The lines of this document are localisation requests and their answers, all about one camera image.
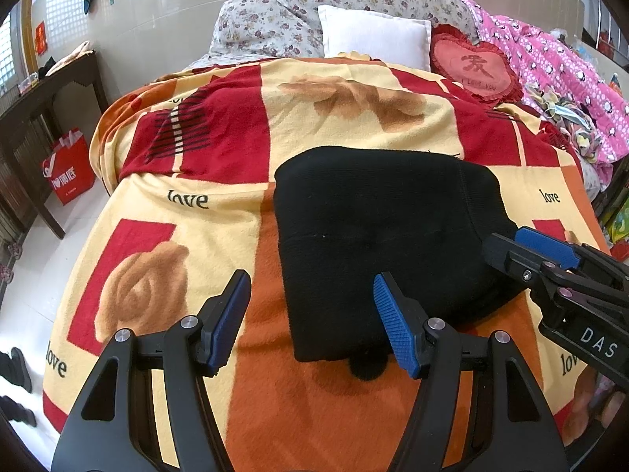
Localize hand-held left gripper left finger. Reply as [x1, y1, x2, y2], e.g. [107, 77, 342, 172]
[50, 269, 253, 472]

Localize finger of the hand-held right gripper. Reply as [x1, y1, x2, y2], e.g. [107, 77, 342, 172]
[515, 226, 617, 271]
[482, 233, 561, 292]

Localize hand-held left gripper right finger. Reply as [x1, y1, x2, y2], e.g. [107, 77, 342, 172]
[372, 272, 572, 472]

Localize black pants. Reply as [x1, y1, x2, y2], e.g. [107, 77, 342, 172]
[272, 146, 534, 382]

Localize colourful packet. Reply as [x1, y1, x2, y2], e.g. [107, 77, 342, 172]
[602, 192, 629, 247]

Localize colourful printed cloth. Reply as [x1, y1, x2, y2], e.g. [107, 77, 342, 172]
[531, 86, 615, 192]

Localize printed red yellow blanket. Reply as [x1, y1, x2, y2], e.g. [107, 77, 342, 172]
[42, 56, 615, 472]

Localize pink patterned quilt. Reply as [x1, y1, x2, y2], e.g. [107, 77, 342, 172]
[462, 0, 629, 163]

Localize red heart cushion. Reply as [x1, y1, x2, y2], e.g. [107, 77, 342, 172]
[430, 24, 524, 104]

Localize black shoe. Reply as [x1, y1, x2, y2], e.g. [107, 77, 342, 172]
[0, 347, 33, 394]
[0, 396, 37, 428]

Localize red shopping bag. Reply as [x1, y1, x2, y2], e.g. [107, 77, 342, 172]
[40, 128, 96, 207]

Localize wooden slatted cabinet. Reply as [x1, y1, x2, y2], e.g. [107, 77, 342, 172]
[0, 123, 33, 283]

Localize white pillow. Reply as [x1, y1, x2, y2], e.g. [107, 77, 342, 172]
[317, 5, 433, 72]

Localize dark wooden table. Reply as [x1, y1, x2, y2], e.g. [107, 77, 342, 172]
[0, 52, 109, 242]

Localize floral quilt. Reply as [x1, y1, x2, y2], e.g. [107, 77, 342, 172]
[189, 0, 480, 67]

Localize pink cloth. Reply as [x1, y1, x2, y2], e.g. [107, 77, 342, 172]
[49, 40, 94, 78]

